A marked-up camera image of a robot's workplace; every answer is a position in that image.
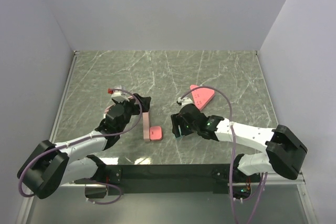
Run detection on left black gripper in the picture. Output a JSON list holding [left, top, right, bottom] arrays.
[[114, 93, 151, 133]]

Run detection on pink power cord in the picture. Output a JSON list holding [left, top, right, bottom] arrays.
[[102, 104, 115, 117]]

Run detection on teal cube block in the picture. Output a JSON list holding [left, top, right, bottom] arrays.
[[175, 125, 183, 138]]

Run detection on pink long power strip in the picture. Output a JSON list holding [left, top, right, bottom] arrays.
[[142, 112, 151, 142]]

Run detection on pink triangular plug adapter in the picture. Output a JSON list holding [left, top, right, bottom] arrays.
[[150, 126, 163, 141]]

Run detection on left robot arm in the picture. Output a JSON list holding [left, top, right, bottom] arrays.
[[17, 90, 152, 199]]

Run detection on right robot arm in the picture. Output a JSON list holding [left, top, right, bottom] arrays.
[[171, 104, 308, 182]]

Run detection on pink triangular power strip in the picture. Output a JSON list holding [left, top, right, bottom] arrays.
[[191, 88, 215, 111]]

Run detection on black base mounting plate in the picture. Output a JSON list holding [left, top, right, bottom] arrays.
[[83, 164, 263, 199]]

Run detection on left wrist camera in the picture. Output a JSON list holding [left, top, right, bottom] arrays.
[[108, 86, 129, 103]]

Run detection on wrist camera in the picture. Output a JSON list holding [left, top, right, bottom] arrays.
[[176, 97, 193, 107], [108, 86, 129, 103]]

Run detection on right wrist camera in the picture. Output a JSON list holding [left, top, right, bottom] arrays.
[[176, 97, 193, 107]]

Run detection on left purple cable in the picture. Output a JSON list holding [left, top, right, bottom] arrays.
[[17, 89, 144, 205]]

